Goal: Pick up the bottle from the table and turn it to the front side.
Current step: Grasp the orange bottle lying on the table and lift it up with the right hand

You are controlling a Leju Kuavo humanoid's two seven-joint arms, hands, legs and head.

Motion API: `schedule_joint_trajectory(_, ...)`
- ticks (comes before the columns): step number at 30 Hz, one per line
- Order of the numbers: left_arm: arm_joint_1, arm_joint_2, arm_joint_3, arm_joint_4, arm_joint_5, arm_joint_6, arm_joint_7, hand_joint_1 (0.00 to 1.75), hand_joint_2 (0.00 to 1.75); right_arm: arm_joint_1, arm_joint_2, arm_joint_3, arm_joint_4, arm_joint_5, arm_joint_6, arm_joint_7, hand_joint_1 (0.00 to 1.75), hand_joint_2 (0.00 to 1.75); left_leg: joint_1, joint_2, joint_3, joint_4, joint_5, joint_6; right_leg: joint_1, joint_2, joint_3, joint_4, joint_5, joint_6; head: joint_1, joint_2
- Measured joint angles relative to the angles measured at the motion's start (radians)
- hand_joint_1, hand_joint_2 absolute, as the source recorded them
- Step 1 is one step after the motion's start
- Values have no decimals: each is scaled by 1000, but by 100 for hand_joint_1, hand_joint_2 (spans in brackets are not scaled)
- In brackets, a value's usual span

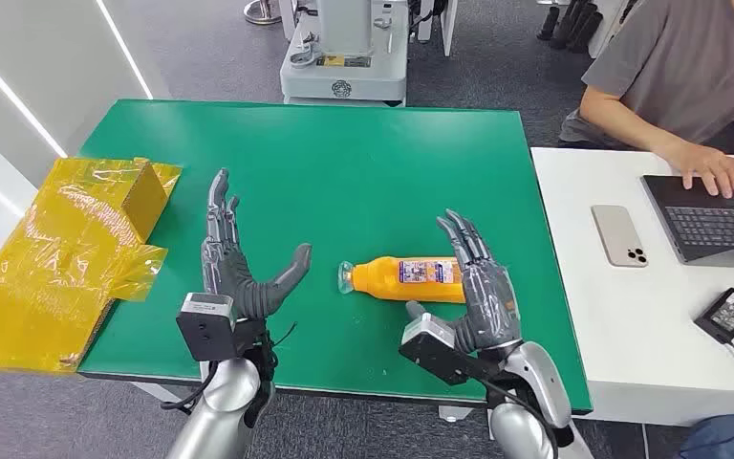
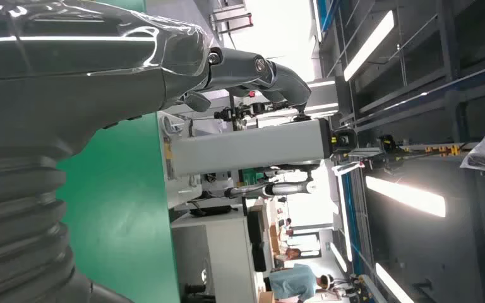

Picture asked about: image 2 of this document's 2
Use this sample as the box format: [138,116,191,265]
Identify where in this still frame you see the yellow label on stand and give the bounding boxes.
[163,138,174,172]

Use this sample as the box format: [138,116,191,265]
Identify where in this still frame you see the white stand with grey column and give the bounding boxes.
[157,112,333,210]

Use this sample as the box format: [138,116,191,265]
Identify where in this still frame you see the black monitor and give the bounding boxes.
[246,209,268,273]

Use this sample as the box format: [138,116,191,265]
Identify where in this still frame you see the black device atop column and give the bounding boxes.
[330,127,358,157]

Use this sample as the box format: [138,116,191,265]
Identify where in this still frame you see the person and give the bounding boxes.
[267,263,336,303]
[275,246,302,263]

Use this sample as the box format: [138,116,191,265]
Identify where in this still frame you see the long ceiling light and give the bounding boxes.
[342,10,395,82]
[374,263,415,303]

